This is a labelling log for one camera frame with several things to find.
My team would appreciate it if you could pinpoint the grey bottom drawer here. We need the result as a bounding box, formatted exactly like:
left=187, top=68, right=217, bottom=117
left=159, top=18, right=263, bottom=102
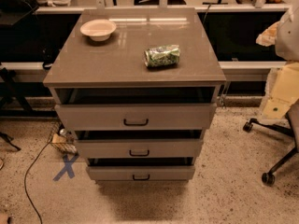
left=87, top=166, right=195, bottom=181

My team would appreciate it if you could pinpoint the crushed green soda can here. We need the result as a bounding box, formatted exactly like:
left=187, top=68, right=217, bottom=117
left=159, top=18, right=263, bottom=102
left=144, top=45, right=180, bottom=68

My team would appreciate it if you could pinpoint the white paper bowl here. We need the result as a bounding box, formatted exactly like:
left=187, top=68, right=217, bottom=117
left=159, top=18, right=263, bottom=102
left=80, top=20, right=116, bottom=42

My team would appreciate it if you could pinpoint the grey drawer cabinet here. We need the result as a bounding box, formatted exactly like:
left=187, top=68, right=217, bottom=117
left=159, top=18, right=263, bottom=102
left=44, top=7, right=225, bottom=168

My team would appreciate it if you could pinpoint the black floor cable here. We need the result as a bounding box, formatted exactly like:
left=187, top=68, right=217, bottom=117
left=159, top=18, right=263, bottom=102
left=23, top=140, right=52, bottom=224

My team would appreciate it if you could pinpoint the grey top drawer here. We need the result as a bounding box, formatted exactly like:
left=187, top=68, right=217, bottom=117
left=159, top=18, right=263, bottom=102
left=55, top=104, right=216, bottom=131

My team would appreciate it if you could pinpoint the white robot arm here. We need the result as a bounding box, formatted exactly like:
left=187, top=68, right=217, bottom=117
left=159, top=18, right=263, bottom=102
left=256, top=2, right=299, bottom=119

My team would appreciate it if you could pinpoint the grey middle drawer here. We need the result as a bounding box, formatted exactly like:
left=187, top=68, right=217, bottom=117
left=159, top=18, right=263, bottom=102
left=75, top=139, right=203, bottom=158

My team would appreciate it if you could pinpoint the grey drawer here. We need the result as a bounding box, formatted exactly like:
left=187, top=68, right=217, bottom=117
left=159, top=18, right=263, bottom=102
left=75, top=139, right=203, bottom=158
left=55, top=104, right=216, bottom=131
left=87, top=166, right=195, bottom=181

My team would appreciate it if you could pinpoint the blue tape cross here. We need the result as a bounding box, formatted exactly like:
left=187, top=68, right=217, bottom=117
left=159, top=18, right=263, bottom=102
left=53, top=155, right=78, bottom=181

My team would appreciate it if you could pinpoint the wire basket with items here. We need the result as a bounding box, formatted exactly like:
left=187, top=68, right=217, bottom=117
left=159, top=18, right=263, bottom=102
left=49, top=122, right=78, bottom=155

